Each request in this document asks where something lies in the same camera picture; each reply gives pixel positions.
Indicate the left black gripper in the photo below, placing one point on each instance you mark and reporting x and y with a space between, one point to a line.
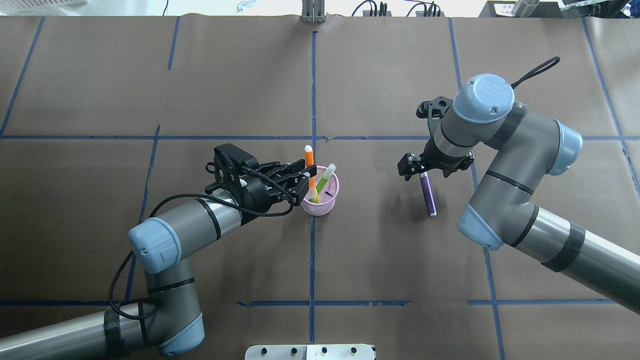
253 196

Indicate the green highlighter pen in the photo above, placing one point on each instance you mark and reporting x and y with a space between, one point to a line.
324 179

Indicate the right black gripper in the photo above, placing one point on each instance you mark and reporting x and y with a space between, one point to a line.
446 160

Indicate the aluminium frame post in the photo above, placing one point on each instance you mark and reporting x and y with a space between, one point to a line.
313 11

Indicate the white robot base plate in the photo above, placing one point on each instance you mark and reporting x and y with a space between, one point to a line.
348 351

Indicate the yellow highlighter pen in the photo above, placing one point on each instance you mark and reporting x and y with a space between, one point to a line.
315 196

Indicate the pink mesh pen holder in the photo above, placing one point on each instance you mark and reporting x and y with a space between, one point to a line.
328 195

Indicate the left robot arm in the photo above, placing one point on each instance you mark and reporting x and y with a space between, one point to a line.
170 317

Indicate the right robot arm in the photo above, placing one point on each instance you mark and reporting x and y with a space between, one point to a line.
528 147

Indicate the purple highlighter pen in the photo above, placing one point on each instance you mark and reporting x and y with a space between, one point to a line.
428 194

